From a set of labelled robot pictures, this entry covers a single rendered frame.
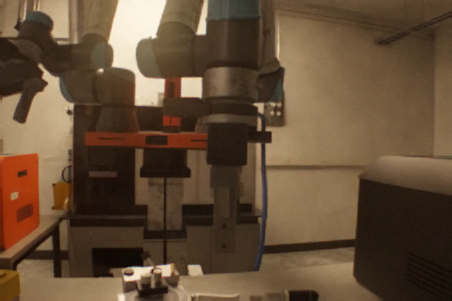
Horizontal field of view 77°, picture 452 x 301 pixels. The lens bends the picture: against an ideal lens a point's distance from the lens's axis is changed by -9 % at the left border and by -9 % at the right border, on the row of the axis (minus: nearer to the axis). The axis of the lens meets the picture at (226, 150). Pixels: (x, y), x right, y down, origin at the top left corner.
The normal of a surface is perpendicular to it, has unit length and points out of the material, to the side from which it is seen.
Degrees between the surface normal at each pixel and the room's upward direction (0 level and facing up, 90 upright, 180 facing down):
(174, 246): 90
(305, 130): 90
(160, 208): 90
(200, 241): 90
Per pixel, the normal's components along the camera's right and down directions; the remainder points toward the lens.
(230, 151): -0.07, 0.03
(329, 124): 0.20, 0.04
